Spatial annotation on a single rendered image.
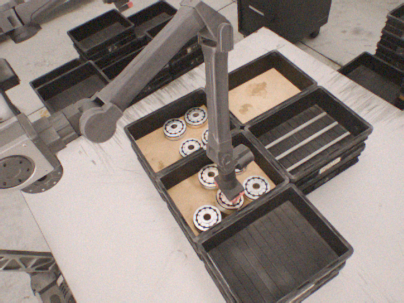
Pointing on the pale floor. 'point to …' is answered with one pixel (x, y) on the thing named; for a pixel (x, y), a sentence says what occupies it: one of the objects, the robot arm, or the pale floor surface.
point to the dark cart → (283, 17)
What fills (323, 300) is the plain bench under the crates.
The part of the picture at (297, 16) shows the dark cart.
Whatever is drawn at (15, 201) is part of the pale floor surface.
